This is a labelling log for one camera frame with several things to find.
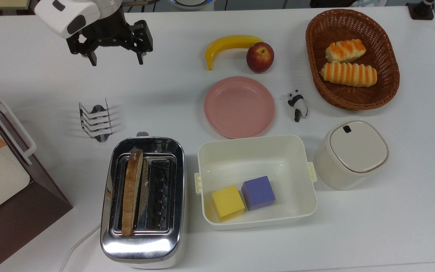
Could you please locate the white lidded canister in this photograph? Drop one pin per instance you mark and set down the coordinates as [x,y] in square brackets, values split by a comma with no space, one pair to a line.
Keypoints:
[353,151]

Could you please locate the short striped bread roll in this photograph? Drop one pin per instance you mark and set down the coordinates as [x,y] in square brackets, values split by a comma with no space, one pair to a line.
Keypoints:
[345,50]

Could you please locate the brown wicker basket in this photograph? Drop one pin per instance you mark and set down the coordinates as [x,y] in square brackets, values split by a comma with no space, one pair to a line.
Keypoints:
[387,75]

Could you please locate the brown and white toy oven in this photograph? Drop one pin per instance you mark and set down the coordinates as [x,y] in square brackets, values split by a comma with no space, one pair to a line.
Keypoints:
[13,219]

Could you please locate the purple cube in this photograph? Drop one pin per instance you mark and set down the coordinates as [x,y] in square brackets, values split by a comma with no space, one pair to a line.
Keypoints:
[258,192]

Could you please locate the white and blue round device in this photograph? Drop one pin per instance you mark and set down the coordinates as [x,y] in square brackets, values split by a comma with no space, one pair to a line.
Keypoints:
[191,3]

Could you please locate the white plastic bin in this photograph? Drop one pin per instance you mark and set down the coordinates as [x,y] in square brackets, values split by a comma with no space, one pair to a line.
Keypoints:
[259,158]

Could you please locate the small panda figurine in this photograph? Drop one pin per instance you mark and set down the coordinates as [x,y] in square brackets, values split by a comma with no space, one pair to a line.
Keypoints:
[298,105]

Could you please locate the toast bread slice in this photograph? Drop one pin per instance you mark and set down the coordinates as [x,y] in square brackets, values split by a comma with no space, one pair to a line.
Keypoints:
[131,189]

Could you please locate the yellow cube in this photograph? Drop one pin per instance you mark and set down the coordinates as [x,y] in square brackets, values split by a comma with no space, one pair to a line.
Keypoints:
[227,203]

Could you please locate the chrome two-slot toaster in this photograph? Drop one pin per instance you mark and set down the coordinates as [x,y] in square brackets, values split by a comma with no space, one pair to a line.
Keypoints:
[142,241]

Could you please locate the red apple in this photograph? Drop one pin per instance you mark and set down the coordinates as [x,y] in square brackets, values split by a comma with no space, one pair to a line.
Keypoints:
[259,57]

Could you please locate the long striped bread roll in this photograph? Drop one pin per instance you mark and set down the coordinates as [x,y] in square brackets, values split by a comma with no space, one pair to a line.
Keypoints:
[347,74]

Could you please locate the pink plate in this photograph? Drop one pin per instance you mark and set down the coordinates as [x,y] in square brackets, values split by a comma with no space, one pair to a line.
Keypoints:
[239,107]

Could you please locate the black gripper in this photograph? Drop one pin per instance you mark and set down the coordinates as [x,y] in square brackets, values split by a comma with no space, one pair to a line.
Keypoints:
[108,30]

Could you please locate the yellow banana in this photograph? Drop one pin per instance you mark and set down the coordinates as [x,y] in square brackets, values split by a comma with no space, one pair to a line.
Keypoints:
[225,45]

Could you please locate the black stand base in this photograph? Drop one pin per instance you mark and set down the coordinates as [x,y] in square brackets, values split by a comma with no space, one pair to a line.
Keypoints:
[421,11]

